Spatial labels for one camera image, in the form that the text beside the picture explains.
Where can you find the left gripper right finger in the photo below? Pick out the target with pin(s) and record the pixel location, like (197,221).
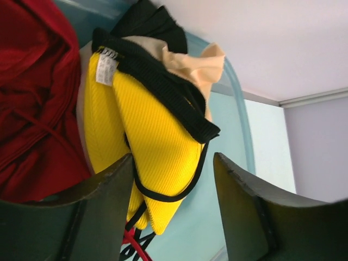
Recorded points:
(264,222)

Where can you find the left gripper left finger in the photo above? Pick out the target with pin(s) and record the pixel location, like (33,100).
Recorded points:
(84,222)

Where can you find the yellow black bra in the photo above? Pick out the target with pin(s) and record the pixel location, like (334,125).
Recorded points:
(129,103)

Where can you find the beige bra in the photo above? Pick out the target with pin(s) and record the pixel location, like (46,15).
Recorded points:
(202,71)

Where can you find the red garment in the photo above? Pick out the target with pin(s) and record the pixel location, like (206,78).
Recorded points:
(41,152)

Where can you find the black garment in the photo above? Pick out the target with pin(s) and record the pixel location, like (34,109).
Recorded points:
(143,18)

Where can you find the right aluminium frame post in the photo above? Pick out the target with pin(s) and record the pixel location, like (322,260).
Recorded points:
(315,98)

